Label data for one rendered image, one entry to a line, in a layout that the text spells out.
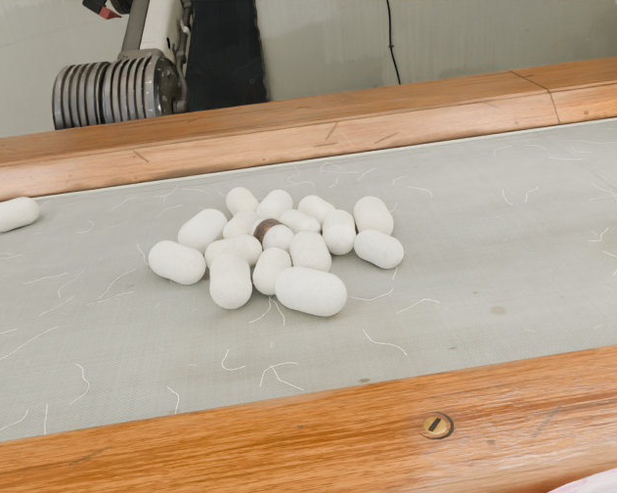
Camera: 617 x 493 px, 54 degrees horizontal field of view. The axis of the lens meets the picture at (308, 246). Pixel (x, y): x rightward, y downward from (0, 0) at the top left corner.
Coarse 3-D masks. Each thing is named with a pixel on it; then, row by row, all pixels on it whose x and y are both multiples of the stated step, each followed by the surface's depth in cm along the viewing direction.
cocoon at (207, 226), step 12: (204, 216) 36; (216, 216) 37; (192, 228) 35; (204, 228) 36; (216, 228) 36; (180, 240) 36; (192, 240) 35; (204, 240) 35; (216, 240) 36; (204, 252) 36
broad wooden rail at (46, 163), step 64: (576, 64) 58; (128, 128) 55; (192, 128) 52; (256, 128) 50; (320, 128) 50; (384, 128) 50; (448, 128) 50; (512, 128) 50; (0, 192) 48; (64, 192) 48
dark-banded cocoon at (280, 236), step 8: (256, 224) 35; (272, 232) 34; (280, 232) 34; (288, 232) 34; (264, 240) 34; (272, 240) 34; (280, 240) 34; (288, 240) 34; (264, 248) 35; (288, 248) 34
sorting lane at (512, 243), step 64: (576, 128) 50; (128, 192) 47; (192, 192) 46; (256, 192) 45; (320, 192) 43; (384, 192) 42; (448, 192) 41; (512, 192) 40; (576, 192) 39; (0, 256) 39; (64, 256) 38; (128, 256) 37; (448, 256) 33; (512, 256) 33; (576, 256) 32; (0, 320) 32; (64, 320) 32; (128, 320) 31; (192, 320) 30; (256, 320) 30; (320, 320) 29; (384, 320) 29; (448, 320) 28; (512, 320) 28; (576, 320) 27; (0, 384) 27; (64, 384) 27; (128, 384) 26; (192, 384) 26; (256, 384) 26; (320, 384) 25
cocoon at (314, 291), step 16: (288, 272) 29; (304, 272) 29; (320, 272) 29; (288, 288) 29; (304, 288) 29; (320, 288) 28; (336, 288) 28; (288, 304) 29; (304, 304) 29; (320, 304) 28; (336, 304) 28
